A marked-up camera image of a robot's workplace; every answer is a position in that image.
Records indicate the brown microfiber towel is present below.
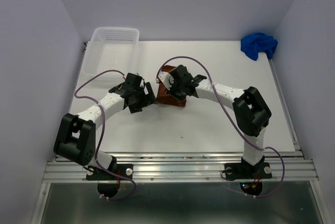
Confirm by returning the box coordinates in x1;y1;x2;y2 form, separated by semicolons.
157;65;187;108

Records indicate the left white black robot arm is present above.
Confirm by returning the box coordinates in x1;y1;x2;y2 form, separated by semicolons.
53;73;156;179

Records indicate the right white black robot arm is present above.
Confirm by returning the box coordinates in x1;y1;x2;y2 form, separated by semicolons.
158;65;272;181

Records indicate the white perforated plastic basket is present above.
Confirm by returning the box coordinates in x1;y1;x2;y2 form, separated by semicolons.
81;27;140;77

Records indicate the blue microfiber towel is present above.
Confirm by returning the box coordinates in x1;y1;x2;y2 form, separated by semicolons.
240;32;278;61

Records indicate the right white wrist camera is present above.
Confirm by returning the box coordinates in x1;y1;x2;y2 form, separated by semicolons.
156;71;174;90

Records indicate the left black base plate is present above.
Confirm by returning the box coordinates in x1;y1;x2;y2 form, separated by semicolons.
85;163;133;181

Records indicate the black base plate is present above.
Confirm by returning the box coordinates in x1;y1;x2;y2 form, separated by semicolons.
85;163;133;181
221;162;272;181

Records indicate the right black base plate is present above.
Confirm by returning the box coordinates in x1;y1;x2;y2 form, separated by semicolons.
221;162;272;181

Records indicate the aluminium rail frame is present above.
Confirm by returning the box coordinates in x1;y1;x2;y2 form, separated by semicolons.
31;42;325;224

